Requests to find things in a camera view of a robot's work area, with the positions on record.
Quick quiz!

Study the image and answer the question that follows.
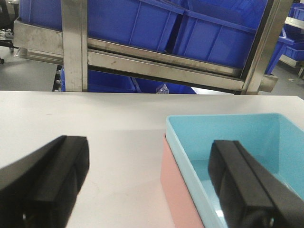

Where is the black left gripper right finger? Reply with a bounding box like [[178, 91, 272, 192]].
[[208, 140, 304, 228]]

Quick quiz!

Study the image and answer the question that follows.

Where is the light blue plastic box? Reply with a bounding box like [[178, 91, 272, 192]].
[[166, 113, 304, 228]]

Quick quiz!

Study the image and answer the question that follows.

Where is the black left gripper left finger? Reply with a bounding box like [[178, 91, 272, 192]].
[[0, 135, 89, 228]]

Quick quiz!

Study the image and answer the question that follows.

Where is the stainless steel shelf rack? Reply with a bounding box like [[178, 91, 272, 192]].
[[14, 0, 292, 95]]

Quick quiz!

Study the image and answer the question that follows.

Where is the pink plastic box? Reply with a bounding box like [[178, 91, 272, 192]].
[[160, 136, 204, 228]]

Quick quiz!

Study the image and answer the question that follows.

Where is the blue storage bin left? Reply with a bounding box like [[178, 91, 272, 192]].
[[86, 0, 185, 52]]

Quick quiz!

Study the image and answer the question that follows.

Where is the blue storage bin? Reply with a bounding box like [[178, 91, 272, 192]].
[[86, 0, 185, 52], [265, 2, 304, 74], [168, 0, 267, 68]]

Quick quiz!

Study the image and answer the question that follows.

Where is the blue storage bin far right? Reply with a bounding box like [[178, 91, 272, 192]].
[[265, 2, 304, 74]]

